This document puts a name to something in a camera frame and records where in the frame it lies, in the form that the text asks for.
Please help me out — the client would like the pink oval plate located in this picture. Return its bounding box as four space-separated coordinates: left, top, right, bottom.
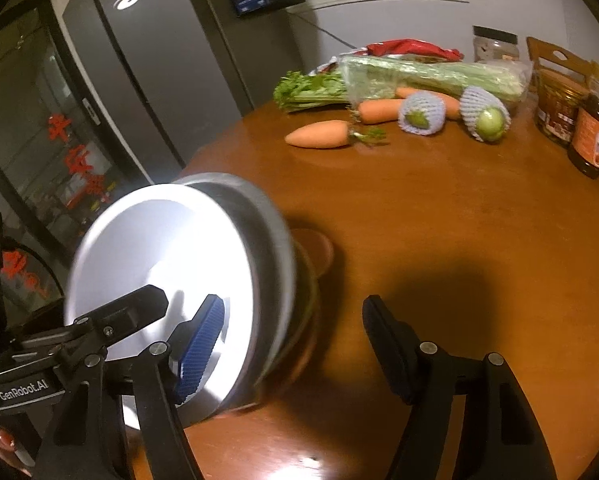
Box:
290 228 334 278

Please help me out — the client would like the wooden chair back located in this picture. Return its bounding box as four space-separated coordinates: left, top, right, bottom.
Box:
526 37 591 78

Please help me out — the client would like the grey refrigerator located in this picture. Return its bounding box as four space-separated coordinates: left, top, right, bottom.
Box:
60 0 311 183

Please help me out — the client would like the person's left hand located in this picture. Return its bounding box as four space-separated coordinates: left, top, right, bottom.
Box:
0 426 31 477

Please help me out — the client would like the red snack bag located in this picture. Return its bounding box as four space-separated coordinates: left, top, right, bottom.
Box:
310 38 464 75

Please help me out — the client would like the front carrot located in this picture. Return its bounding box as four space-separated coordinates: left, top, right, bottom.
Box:
284 120 386 150

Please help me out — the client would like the yellow shell-shaped plate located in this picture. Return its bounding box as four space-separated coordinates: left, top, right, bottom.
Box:
273 240 318 365

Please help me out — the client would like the netted green fruit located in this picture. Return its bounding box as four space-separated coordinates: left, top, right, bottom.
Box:
398 96 446 136
460 86 511 144

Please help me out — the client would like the dark sauce bottle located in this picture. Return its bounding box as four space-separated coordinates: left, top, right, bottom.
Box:
566 62 599 180

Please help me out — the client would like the netted green fruit right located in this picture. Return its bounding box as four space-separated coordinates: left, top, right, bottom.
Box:
460 86 511 144

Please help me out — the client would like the chili sauce jar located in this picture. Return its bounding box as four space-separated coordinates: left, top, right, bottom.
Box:
535 68 589 146

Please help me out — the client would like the netted green fruit left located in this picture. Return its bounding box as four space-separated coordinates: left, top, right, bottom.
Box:
398 96 446 136

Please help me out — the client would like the bagged celery bunch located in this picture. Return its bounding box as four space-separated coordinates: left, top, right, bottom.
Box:
273 55 531 112

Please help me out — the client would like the black-lid glass jar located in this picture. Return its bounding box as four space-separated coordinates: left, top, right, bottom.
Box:
473 25 520 62

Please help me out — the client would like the carrot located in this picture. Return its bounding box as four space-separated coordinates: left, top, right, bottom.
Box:
284 120 386 150
395 87 461 120
355 99 403 125

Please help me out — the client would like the blue box on shelf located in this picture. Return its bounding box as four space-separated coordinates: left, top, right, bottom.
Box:
232 0 270 16

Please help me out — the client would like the large steel bowl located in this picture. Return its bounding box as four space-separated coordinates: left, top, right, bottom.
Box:
177 172 297 426

